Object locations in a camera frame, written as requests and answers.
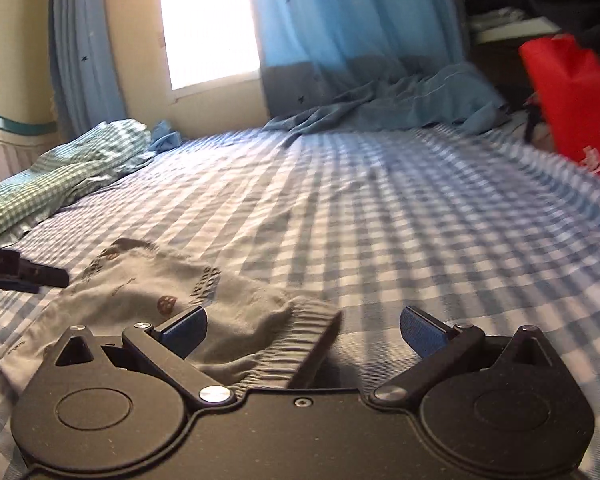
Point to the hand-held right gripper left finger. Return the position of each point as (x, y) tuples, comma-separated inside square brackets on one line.
[(185, 332)]

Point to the striped headboard with teal rim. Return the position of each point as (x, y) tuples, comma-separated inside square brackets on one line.
[(5, 152)]

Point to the grey printed pants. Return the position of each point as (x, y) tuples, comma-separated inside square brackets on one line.
[(130, 305)]

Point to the blue checked bed sheet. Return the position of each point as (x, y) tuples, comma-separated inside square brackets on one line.
[(380, 220)]

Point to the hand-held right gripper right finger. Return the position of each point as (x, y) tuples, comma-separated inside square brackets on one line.
[(420, 332)]

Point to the green checked quilt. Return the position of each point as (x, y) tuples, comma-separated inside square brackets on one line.
[(65, 170)]

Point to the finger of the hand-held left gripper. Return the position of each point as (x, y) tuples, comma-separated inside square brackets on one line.
[(45, 275), (15, 286)]

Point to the red bag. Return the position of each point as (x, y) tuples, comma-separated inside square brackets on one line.
[(575, 95)]

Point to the blue star curtain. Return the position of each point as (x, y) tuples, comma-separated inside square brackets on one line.
[(87, 50), (350, 20)]

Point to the crumpled blue cloth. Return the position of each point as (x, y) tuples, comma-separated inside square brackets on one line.
[(410, 100)]

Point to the bright window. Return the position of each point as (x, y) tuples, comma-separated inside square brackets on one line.
[(207, 25)]

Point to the small light blue cloth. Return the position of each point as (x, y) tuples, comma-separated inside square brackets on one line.
[(165, 137)]

